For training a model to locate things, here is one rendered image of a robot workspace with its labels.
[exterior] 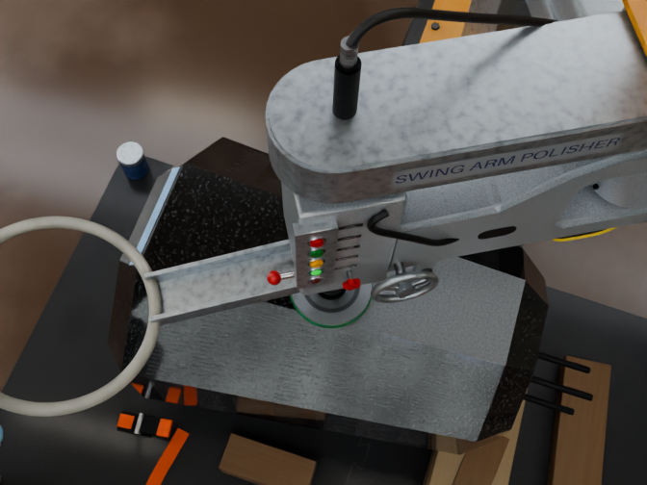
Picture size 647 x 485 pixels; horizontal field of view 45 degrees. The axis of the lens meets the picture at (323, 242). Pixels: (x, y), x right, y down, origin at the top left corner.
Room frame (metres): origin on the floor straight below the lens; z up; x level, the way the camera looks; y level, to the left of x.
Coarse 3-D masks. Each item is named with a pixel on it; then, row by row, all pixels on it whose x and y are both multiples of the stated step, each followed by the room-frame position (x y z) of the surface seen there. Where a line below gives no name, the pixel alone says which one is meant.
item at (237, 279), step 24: (288, 240) 0.73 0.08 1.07; (192, 264) 0.67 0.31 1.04; (216, 264) 0.68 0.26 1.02; (240, 264) 0.69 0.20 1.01; (264, 264) 0.69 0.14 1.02; (288, 264) 0.69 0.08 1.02; (168, 288) 0.63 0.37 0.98; (192, 288) 0.63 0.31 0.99; (216, 288) 0.63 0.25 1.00; (240, 288) 0.63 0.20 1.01; (264, 288) 0.63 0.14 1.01; (288, 288) 0.61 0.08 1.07; (168, 312) 0.56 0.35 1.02; (192, 312) 0.56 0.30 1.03; (216, 312) 0.57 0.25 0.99
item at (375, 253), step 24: (288, 192) 0.67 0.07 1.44; (288, 216) 0.69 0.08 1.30; (312, 216) 0.58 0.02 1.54; (336, 216) 0.59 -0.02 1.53; (360, 216) 0.60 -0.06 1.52; (360, 240) 0.60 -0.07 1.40; (384, 240) 0.61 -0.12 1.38; (336, 264) 0.59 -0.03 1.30; (360, 264) 0.60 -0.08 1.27; (384, 264) 0.61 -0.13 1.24; (312, 288) 0.58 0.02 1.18; (336, 288) 0.59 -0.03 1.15
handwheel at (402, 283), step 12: (396, 264) 0.63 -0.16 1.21; (396, 276) 0.58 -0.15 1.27; (408, 276) 0.58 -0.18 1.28; (420, 276) 0.58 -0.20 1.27; (432, 276) 0.59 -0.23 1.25; (384, 288) 0.56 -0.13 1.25; (396, 288) 0.57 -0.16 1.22; (408, 288) 0.57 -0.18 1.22; (420, 288) 0.59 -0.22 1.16; (432, 288) 0.59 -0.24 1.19; (384, 300) 0.56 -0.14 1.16; (396, 300) 0.57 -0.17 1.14
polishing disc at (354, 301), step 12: (360, 288) 0.70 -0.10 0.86; (300, 300) 0.65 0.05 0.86; (312, 300) 0.66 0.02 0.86; (324, 300) 0.66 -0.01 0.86; (336, 300) 0.66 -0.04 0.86; (348, 300) 0.66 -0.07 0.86; (360, 300) 0.66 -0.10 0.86; (300, 312) 0.63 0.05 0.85; (312, 312) 0.62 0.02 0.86; (324, 312) 0.63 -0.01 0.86; (336, 312) 0.63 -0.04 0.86; (348, 312) 0.63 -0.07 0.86; (360, 312) 0.63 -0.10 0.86; (324, 324) 0.60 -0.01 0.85; (336, 324) 0.60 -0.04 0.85
